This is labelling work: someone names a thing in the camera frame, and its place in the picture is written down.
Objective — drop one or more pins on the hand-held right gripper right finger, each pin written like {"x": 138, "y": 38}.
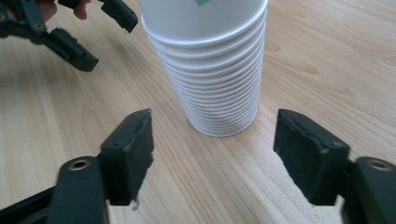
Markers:
{"x": 308, "y": 155}

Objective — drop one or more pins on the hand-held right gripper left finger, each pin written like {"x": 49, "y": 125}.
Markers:
{"x": 127, "y": 155}

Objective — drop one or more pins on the stack of white paper cups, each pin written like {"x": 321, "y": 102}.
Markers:
{"x": 214, "y": 77}

